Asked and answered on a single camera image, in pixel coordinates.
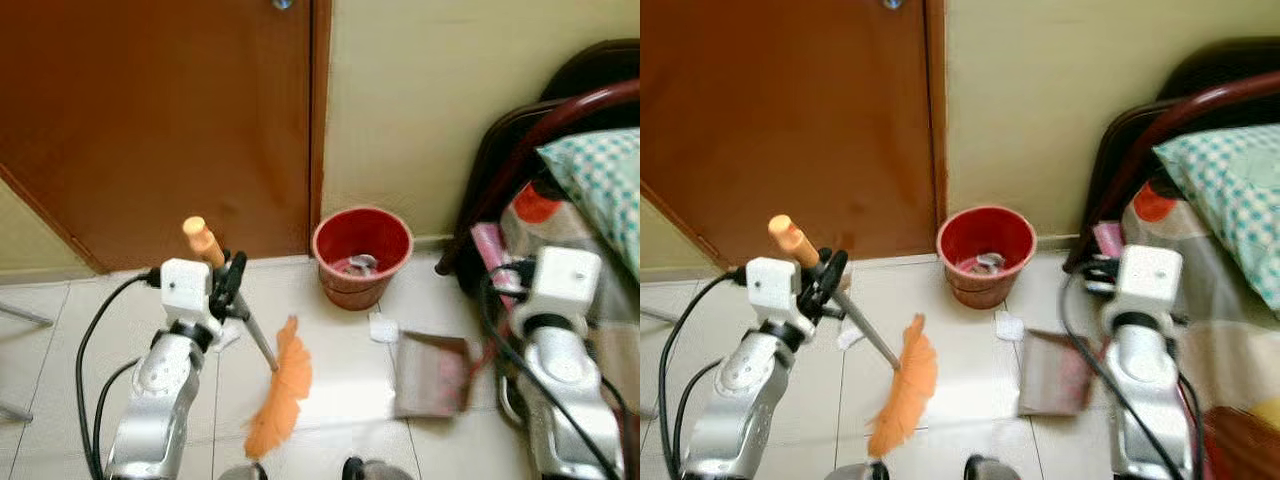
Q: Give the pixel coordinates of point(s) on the brown wooden door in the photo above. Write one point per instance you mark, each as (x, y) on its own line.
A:
(780, 120)
(150, 120)

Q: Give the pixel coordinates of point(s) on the grey robot foot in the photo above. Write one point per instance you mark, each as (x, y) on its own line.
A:
(858, 472)
(380, 470)
(243, 472)
(992, 469)

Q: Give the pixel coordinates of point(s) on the orange broom with grey stick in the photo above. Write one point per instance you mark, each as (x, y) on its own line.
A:
(908, 385)
(280, 385)

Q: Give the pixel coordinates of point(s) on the red plastic bucket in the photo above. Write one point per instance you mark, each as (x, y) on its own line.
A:
(336, 240)
(962, 238)

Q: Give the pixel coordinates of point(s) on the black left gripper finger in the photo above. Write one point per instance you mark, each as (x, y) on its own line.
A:
(835, 268)
(236, 272)

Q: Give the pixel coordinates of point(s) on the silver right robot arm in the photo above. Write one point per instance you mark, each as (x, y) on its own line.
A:
(560, 400)
(1145, 400)

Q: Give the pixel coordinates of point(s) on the pink packet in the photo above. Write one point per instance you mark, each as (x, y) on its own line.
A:
(487, 245)
(1108, 240)

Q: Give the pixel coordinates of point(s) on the patterned beige orange blanket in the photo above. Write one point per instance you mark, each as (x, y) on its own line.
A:
(575, 230)
(1230, 340)

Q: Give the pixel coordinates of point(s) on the brown dustpan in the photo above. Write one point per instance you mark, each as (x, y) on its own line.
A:
(1050, 372)
(430, 375)

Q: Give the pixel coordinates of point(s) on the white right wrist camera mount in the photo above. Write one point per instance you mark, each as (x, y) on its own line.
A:
(565, 280)
(1148, 280)

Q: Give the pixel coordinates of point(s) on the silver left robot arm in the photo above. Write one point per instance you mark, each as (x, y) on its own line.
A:
(160, 400)
(740, 400)

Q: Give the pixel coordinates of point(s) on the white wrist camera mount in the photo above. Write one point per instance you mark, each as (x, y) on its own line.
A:
(775, 285)
(1148, 280)
(185, 285)
(565, 280)

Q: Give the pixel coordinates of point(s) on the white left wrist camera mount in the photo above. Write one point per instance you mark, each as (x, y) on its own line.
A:
(185, 285)
(775, 285)

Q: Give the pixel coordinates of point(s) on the grey right robot foot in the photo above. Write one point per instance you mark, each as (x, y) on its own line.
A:
(380, 470)
(992, 469)

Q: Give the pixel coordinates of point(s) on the small white paper scrap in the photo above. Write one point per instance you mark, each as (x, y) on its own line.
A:
(228, 336)
(850, 336)

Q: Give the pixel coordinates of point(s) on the crumpled silver rubbish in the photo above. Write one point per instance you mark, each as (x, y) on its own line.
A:
(986, 263)
(361, 265)

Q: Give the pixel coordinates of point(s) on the grey metal furniture leg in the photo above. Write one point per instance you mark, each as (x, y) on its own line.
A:
(25, 315)

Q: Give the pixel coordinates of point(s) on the teal checked pillow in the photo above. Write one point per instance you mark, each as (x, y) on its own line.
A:
(605, 180)
(1230, 190)

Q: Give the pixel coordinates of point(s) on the grey left robot foot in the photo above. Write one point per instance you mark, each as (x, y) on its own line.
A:
(243, 472)
(858, 472)

